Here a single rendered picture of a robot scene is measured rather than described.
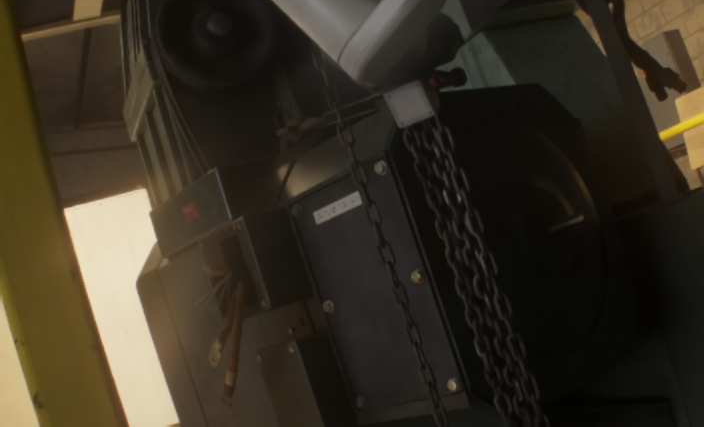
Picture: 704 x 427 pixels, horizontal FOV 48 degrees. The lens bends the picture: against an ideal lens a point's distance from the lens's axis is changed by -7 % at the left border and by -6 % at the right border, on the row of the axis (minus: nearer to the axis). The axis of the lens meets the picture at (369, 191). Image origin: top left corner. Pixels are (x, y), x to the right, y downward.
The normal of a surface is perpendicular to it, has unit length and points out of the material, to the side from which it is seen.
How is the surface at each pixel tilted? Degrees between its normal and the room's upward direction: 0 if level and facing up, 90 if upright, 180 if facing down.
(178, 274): 90
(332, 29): 100
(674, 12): 90
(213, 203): 90
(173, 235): 90
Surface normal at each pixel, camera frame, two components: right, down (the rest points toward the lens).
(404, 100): -0.11, 0.46
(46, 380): 0.36, -0.23
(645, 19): -0.88, 0.25
